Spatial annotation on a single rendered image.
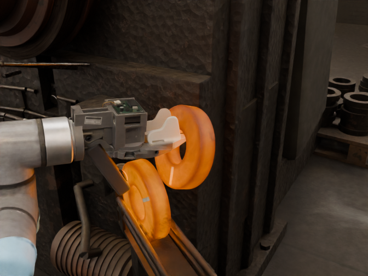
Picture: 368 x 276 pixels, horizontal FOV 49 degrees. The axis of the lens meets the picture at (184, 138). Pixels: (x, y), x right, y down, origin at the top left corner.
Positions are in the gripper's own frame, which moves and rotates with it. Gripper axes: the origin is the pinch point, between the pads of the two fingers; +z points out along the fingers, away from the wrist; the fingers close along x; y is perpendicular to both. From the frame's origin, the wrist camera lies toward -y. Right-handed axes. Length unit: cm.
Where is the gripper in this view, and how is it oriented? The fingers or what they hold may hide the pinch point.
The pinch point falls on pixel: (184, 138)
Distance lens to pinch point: 73.7
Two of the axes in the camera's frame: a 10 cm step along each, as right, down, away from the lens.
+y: 0.9, -8.9, -4.4
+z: 9.1, -1.1, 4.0
